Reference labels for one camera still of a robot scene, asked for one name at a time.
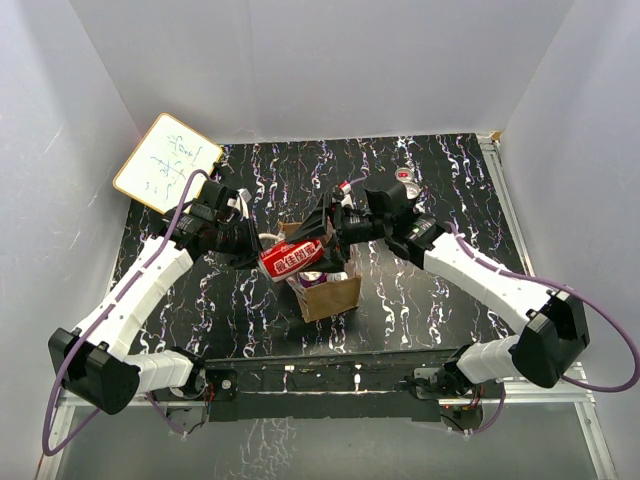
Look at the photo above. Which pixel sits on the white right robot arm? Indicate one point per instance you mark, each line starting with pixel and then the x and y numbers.
pixel 548 324

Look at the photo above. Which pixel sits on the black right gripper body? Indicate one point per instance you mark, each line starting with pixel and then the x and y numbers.
pixel 363 227

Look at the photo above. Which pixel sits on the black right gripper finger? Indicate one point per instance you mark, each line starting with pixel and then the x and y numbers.
pixel 318 225
pixel 335 257

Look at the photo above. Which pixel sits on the small white whiteboard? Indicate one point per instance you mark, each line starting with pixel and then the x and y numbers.
pixel 157 173

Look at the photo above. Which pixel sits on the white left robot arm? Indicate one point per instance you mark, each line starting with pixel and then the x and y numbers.
pixel 94 362

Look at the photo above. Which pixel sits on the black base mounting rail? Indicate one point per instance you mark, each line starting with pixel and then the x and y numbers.
pixel 384 384

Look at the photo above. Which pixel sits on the purple fanta can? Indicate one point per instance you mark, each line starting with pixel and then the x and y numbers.
pixel 311 278

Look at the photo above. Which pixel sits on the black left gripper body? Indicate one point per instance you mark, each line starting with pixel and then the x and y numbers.
pixel 236 240

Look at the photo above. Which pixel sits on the red coke can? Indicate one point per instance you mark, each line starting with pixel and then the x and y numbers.
pixel 283 260

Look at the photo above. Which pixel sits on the red-tab soda can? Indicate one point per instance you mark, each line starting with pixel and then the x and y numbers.
pixel 404 174

